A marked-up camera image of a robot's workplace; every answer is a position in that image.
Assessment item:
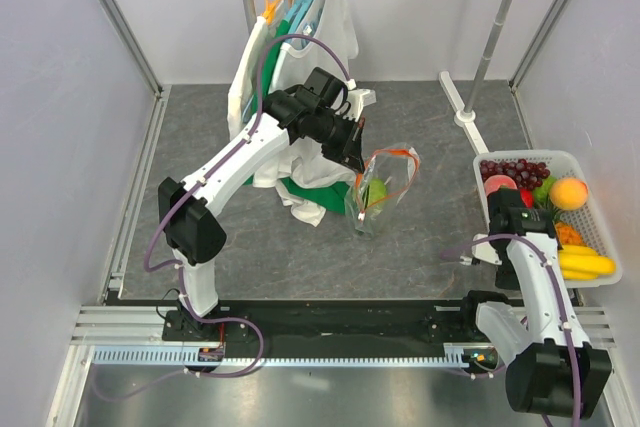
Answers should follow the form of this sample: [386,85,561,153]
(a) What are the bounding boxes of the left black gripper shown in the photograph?
[311,111,365,175]

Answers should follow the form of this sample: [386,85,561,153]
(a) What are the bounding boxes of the clear zip top bag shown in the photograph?
[344,143,421,239]

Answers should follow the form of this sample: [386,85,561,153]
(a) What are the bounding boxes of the green onion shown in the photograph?
[353,174,396,221]

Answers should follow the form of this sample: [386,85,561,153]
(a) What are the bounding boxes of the green cabbage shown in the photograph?
[361,178,387,208]

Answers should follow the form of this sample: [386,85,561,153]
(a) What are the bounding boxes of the pink peach with leaf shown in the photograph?
[483,174,518,196]

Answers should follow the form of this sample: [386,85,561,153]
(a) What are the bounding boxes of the purple grapes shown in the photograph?
[479,158,551,191]

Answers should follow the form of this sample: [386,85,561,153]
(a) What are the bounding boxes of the yellow banana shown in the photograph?
[558,245,617,281]

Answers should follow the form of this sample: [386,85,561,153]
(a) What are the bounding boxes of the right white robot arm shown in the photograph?
[457,187,613,426]

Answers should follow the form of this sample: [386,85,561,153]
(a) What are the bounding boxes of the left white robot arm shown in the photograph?
[158,68,365,340]

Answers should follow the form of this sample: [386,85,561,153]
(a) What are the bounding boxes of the green t-shirt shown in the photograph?
[251,42,349,215]

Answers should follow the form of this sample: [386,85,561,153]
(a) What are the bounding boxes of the front white t-shirt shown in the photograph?
[251,0,358,227]

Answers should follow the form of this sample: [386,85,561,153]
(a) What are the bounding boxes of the white t-shirt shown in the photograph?
[251,0,358,227]
[227,16,269,140]

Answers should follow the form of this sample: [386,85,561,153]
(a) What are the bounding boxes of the back white t-shirt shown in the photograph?
[227,16,269,140]

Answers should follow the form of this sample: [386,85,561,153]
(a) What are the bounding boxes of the teal hanger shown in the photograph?
[289,0,314,34]

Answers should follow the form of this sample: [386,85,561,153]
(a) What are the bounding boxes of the green lime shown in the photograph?
[532,176,556,207]

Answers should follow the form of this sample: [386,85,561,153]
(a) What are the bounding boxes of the small pineapple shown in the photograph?
[549,207,585,247]

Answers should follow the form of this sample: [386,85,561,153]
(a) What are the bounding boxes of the white plastic basket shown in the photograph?
[472,149,624,289]

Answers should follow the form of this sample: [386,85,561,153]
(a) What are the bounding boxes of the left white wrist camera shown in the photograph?
[344,79,377,120]

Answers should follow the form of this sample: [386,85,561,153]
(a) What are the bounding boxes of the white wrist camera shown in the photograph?
[344,79,377,120]
[459,242,501,266]

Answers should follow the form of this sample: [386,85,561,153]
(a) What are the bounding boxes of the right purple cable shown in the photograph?
[439,234,584,427]

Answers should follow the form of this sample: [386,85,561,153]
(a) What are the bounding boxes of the purple cable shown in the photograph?
[89,34,356,401]
[439,234,584,427]

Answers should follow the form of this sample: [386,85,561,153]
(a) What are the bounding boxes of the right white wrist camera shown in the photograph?
[459,242,501,266]

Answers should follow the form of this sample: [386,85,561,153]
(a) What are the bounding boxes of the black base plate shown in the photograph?
[162,299,488,358]

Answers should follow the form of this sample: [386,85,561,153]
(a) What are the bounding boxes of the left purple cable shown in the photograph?
[89,34,356,401]

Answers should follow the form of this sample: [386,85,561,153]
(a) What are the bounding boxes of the grey cable duct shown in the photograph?
[93,345,497,368]

